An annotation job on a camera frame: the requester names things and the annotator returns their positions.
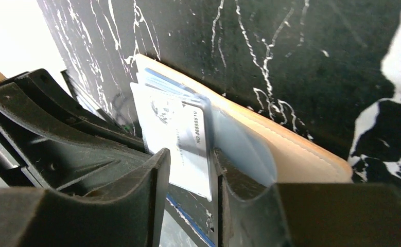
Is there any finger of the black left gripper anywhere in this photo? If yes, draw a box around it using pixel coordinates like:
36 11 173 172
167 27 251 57
0 69 149 196

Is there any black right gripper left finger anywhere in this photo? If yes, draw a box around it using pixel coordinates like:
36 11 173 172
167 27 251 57
0 148 170 246

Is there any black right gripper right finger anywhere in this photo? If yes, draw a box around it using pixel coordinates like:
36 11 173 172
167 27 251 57
212 149 401 246

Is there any beige leather card holder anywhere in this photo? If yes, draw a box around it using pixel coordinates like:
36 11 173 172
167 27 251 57
133 54 352 200

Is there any white VIP diamond card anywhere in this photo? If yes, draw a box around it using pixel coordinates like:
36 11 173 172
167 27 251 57
130 83 212 201

